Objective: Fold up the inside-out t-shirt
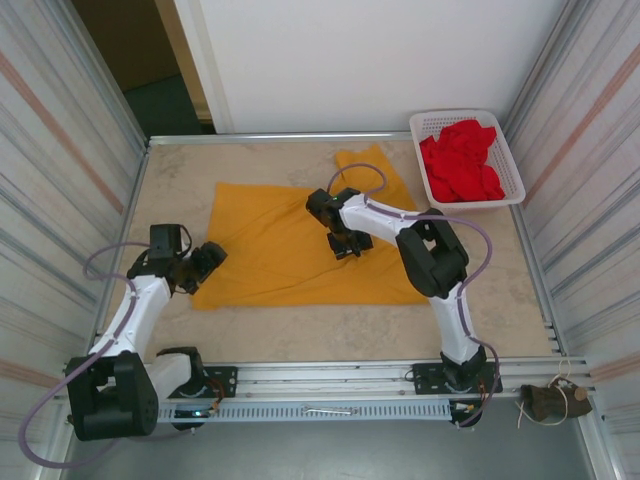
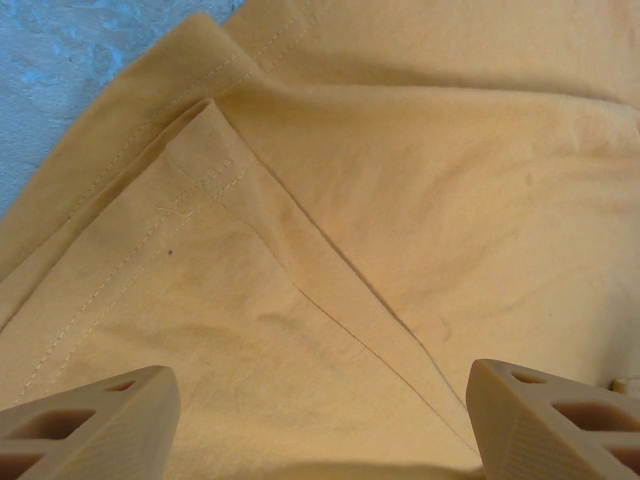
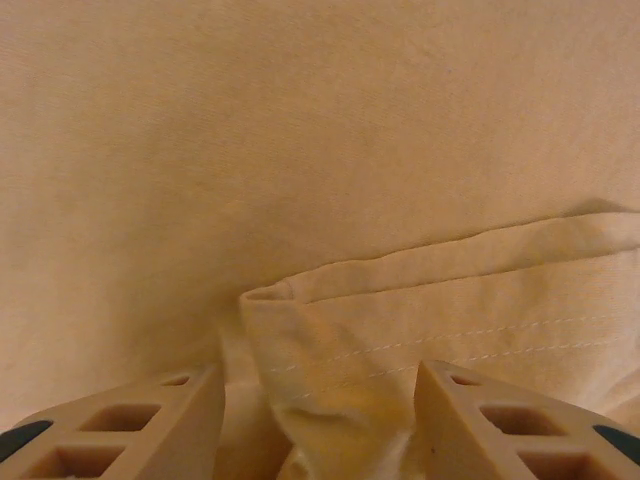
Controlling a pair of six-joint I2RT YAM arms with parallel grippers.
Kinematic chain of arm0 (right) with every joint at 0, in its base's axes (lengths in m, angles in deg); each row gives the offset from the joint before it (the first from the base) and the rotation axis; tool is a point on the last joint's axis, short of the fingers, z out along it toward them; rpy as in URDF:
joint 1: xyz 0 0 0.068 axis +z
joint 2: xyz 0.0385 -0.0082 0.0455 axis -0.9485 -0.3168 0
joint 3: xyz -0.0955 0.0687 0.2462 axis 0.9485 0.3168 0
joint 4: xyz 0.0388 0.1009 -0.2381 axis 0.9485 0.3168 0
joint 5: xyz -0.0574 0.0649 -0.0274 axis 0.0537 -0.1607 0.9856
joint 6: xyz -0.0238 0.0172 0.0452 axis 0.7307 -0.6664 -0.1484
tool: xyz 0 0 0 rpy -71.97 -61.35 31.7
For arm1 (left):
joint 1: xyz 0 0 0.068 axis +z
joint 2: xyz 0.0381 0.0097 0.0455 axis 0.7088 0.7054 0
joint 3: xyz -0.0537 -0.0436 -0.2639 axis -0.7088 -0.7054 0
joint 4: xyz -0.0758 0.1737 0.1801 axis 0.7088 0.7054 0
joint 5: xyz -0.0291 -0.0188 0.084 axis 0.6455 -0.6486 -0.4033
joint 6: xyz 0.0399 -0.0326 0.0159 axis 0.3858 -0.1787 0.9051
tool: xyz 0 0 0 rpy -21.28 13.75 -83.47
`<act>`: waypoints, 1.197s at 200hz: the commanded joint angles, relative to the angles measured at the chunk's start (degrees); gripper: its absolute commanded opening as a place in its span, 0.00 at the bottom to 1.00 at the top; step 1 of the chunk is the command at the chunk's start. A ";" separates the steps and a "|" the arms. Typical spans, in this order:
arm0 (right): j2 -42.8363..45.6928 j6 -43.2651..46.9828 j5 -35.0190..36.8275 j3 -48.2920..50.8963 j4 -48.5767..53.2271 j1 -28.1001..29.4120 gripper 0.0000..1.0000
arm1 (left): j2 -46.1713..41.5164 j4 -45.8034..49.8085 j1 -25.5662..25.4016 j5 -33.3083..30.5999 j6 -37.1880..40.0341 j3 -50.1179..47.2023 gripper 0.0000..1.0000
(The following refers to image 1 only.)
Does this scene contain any white door frame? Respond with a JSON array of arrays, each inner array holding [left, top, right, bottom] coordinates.
[[172, 0, 236, 135]]

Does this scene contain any brown drawstring pouch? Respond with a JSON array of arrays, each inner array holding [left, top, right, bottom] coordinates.
[[519, 379, 594, 426]]

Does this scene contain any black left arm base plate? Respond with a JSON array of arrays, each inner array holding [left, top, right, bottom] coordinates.
[[148, 366, 239, 400]]

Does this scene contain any grey slotted cable duct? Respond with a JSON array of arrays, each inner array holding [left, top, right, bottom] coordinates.
[[149, 402, 454, 424]]

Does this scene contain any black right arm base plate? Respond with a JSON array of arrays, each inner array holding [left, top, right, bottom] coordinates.
[[410, 362, 503, 396]]

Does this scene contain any red crumpled cloth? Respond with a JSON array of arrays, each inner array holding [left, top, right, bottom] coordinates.
[[418, 118, 505, 204]]

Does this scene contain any white plastic mesh basket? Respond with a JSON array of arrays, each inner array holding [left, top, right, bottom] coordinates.
[[408, 109, 526, 217]]

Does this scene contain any yellow printed t-shirt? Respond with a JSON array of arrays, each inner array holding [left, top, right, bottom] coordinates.
[[191, 144, 431, 312]]

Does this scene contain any aluminium table edge rail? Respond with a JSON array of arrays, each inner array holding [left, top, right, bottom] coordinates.
[[148, 131, 414, 147]]

